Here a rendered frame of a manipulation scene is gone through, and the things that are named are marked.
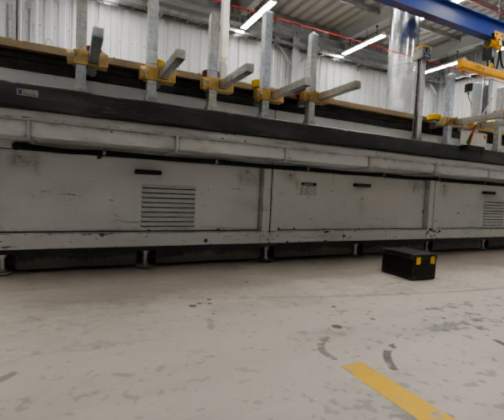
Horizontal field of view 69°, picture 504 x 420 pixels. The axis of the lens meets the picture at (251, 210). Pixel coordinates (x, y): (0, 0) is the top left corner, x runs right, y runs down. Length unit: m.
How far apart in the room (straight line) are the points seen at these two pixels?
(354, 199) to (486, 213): 1.31
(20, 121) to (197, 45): 8.32
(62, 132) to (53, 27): 7.74
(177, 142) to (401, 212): 1.61
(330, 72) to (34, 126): 10.30
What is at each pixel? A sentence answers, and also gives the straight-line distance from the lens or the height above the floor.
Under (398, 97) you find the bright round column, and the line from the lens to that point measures 6.93.
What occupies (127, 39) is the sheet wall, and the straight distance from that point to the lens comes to 9.26.
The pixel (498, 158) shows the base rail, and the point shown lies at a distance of 2.90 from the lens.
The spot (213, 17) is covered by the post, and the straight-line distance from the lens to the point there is 1.72.
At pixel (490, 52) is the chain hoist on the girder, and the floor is 2.95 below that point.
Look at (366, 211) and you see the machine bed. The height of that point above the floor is 0.28.
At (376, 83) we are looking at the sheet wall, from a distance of 12.47.
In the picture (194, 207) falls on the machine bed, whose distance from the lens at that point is 1.81.
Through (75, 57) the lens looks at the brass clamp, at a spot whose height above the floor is 0.82.
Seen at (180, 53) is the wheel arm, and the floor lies 0.81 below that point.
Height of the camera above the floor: 0.38
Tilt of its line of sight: 3 degrees down
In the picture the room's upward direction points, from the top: 3 degrees clockwise
